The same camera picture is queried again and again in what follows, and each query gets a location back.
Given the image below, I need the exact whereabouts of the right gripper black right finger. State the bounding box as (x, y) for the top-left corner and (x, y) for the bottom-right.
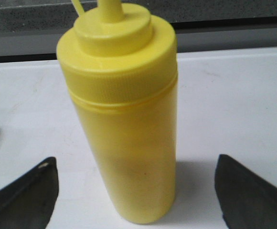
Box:
(214, 154), (277, 229)

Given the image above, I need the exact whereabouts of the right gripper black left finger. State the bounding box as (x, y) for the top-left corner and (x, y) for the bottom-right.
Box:
(0, 157), (59, 229)

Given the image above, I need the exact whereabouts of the yellow squeeze bottle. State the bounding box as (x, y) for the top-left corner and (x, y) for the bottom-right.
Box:
(56, 0), (178, 225)

